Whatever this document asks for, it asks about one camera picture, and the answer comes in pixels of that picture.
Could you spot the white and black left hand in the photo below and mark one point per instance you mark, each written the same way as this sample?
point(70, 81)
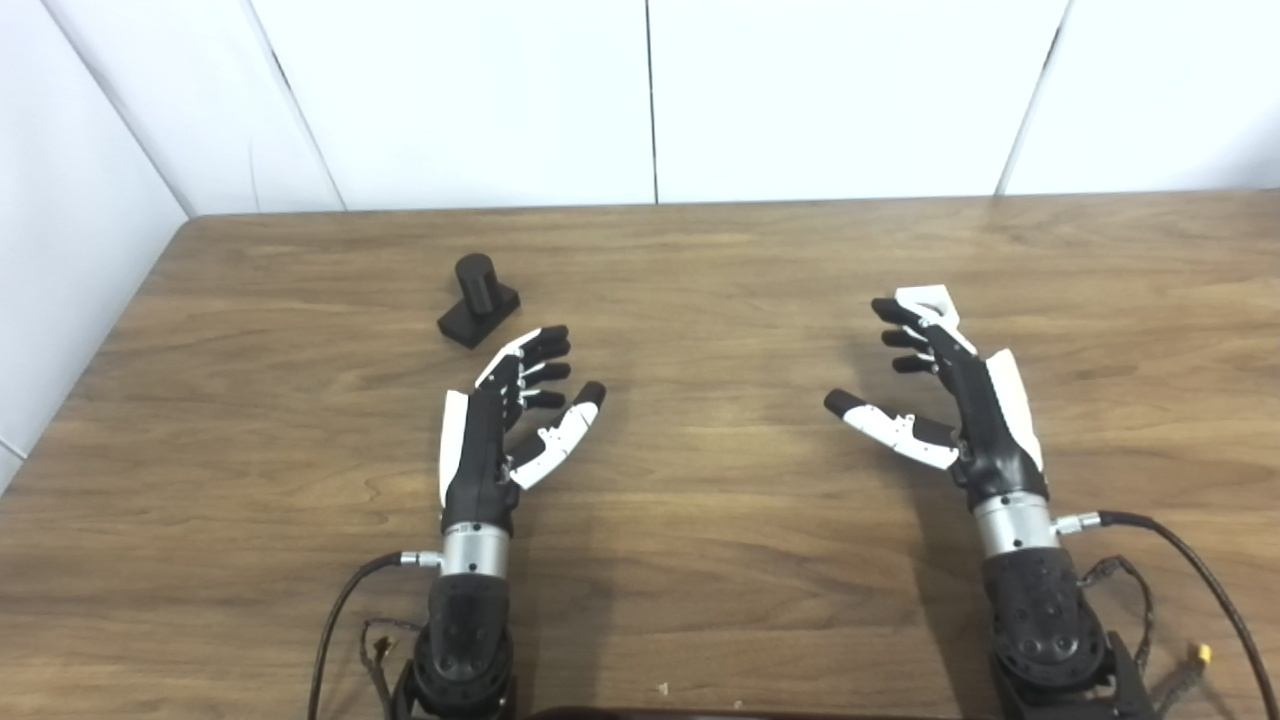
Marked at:
point(478, 450)

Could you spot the white and black right hand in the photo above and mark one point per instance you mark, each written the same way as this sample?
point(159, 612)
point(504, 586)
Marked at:
point(990, 430)

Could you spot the white square piece with hole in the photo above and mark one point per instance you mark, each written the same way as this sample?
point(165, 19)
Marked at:
point(932, 300)

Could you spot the black peg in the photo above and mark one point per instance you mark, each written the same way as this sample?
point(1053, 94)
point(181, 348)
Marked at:
point(480, 300)

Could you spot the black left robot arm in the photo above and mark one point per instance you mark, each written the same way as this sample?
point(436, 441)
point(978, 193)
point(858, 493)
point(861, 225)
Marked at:
point(470, 620)

